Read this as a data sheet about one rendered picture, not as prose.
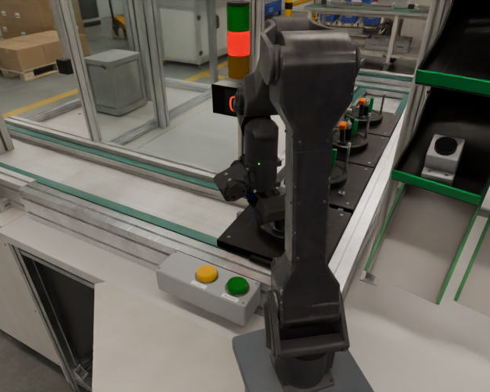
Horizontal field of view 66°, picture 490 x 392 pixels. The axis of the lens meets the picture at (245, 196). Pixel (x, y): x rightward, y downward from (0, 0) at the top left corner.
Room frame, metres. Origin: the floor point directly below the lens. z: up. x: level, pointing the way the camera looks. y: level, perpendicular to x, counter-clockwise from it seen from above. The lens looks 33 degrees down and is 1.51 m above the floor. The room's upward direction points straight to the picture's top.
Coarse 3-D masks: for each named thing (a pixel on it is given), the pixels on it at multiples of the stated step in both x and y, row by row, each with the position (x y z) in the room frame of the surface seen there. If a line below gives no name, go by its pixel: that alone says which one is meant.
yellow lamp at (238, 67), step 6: (228, 54) 0.89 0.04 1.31; (228, 60) 0.88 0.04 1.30; (234, 60) 0.87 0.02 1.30; (240, 60) 0.87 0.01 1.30; (246, 60) 0.87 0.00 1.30; (228, 66) 0.89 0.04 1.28; (234, 66) 0.87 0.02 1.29; (240, 66) 0.87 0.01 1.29; (246, 66) 0.87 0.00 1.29; (228, 72) 0.89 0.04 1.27; (234, 72) 0.87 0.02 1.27; (240, 72) 0.87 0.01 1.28; (246, 72) 0.87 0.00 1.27; (234, 78) 0.87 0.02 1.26; (240, 78) 0.87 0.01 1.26
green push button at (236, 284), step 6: (228, 282) 0.52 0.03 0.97; (234, 282) 0.52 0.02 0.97; (240, 282) 0.52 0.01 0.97; (246, 282) 0.52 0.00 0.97; (228, 288) 0.51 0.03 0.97; (234, 288) 0.50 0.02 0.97; (240, 288) 0.50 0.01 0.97; (246, 288) 0.51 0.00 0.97; (234, 294) 0.50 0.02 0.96; (240, 294) 0.50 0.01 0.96
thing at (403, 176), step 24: (432, 96) 0.65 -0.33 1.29; (456, 96) 0.68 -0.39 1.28; (480, 96) 0.67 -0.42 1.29; (432, 120) 0.64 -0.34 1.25; (456, 120) 0.63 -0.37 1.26; (480, 120) 0.62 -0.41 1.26; (408, 144) 0.58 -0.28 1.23; (480, 144) 0.57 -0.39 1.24; (408, 168) 0.56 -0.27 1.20; (480, 168) 0.53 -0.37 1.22; (456, 192) 0.48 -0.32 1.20; (480, 192) 0.47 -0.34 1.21
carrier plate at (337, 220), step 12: (240, 216) 0.74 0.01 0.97; (252, 216) 0.74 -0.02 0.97; (336, 216) 0.74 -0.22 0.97; (348, 216) 0.74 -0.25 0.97; (228, 228) 0.69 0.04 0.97; (240, 228) 0.69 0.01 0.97; (252, 228) 0.69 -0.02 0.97; (336, 228) 0.69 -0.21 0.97; (228, 240) 0.65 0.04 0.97; (240, 240) 0.65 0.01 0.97; (252, 240) 0.65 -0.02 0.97; (264, 240) 0.65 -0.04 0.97; (336, 240) 0.65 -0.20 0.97; (240, 252) 0.62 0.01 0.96; (252, 252) 0.61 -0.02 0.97; (264, 252) 0.61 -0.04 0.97; (276, 252) 0.61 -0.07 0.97
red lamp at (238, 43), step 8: (232, 32) 0.87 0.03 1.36; (240, 32) 0.87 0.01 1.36; (248, 32) 0.88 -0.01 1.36; (232, 40) 0.87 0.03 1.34; (240, 40) 0.87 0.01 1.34; (248, 40) 0.88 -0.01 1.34; (232, 48) 0.87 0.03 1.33; (240, 48) 0.87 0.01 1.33; (248, 48) 0.88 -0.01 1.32; (240, 56) 0.87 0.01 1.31
